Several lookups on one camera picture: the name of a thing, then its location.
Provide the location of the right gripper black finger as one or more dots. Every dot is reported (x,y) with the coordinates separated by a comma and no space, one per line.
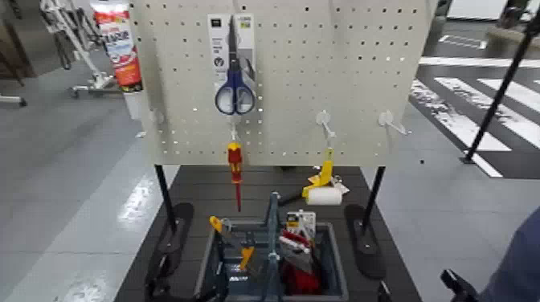
(460,289)
(383,294)

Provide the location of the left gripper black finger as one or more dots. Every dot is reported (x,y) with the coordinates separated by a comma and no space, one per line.
(156,278)
(221,270)

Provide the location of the red gloves with card label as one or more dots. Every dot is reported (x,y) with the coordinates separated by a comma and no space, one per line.
(301,280)

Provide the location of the blue grey right robot arm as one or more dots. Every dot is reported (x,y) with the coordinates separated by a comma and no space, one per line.
(519,261)

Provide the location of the black oval stand foot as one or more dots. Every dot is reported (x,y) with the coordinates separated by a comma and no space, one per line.
(173,244)
(367,253)

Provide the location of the black stand pole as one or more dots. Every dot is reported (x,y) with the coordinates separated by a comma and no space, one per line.
(373,198)
(165,194)

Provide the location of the yellow pliers in card package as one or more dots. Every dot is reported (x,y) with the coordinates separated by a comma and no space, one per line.
(301,221)

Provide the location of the red yellow screwdriver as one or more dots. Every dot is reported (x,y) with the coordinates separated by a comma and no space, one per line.
(234,158)

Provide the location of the white plastic pegboard hook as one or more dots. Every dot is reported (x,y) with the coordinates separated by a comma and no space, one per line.
(323,118)
(385,119)
(233,133)

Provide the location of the blue scissors in card package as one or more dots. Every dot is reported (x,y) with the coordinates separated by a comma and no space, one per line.
(235,90)

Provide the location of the black tripod pole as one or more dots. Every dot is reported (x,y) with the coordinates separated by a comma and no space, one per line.
(498,97)

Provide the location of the beige perforated pegboard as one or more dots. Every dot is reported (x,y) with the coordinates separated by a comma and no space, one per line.
(337,84)

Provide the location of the grey leg with caster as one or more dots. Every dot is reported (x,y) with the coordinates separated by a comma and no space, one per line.
(12,100)

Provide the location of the red white sealant cartridge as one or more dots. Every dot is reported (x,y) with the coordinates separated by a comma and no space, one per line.
(120,50)

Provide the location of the grey background platform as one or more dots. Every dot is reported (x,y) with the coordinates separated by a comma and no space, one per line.
(512,38)

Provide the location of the brown wooden furniture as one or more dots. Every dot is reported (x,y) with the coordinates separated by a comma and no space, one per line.
(12,42)

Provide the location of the white wheeled frame stand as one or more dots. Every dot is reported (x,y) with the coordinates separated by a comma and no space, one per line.
(99,80)

